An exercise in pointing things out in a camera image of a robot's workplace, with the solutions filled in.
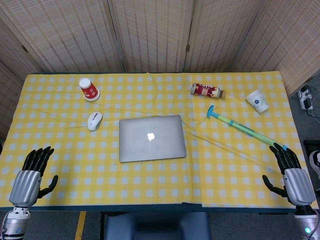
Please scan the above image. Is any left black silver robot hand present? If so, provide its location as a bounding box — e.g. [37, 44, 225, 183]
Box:
[8, 146, 59, 209]

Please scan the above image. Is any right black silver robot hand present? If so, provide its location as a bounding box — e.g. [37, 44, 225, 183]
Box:
[261, 142, 317, 208]

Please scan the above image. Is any grey apple laptop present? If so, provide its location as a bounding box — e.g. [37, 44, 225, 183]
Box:
[118, 114, 187, 163]

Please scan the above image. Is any white black sneaker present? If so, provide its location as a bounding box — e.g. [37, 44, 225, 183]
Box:
[309, 150, 320, 192]

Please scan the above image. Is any yellow white checked tablecloth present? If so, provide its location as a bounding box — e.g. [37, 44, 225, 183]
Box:
[0, 71, 320, 209]

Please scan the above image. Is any yellow floor tape strip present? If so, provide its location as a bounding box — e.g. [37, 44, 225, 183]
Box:
[74, 211, 87, 240]

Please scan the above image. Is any white power strip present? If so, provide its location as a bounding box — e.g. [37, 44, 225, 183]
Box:
[297, 86, 315, 111]

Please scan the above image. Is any green blue toy water pump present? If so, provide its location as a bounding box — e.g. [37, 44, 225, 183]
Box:
[206, 105, 288, 151]

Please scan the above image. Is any white grey computer mouse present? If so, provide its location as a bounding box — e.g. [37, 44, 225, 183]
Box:
[87, 111, 104, 131]

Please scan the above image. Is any white flower print paper cup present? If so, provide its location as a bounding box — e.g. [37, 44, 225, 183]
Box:
[245, 89, 270, 114]

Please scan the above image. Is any red paper cup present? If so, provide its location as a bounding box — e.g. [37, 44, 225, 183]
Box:
[78, 77, 101, 102]

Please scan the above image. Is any red label coffee bottle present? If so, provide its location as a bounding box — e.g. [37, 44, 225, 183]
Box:
[190, 82, 227, 100]

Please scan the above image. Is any dark blue robot body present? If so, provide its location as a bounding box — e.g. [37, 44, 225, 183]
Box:
[103, 211, 211, 240]

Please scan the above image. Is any woven bamboo folding screen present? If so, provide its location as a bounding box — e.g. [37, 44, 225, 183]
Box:
[0, 0, 320, 141]

